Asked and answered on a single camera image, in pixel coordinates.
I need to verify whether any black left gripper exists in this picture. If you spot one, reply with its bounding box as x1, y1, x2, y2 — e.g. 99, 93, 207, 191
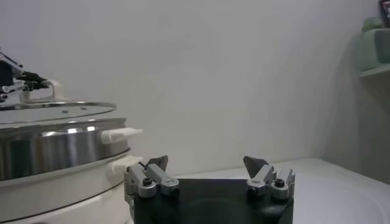
0, 52, 49, 94

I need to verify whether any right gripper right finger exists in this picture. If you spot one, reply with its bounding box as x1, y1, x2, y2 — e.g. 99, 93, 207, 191
243, 155, 296, 200

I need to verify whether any pale green box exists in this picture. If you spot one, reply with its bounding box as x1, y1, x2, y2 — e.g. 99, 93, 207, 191
358, 16, 390, 72

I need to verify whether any perforated steel steamer basket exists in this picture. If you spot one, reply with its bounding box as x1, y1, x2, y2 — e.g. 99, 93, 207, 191
0, 117, 143, 181

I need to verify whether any white electric cooking pot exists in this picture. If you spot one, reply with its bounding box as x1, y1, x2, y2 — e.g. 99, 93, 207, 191
0, 150, 144, 224

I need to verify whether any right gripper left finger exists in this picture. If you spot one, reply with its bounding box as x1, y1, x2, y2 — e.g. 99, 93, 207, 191
124, 155, 180, 200

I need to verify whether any glass lid with white handle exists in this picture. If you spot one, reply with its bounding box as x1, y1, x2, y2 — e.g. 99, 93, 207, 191
0, 79, 117, 125

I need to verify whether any white shelf board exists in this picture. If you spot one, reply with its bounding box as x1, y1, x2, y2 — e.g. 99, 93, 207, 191
361, 63, 390, 79

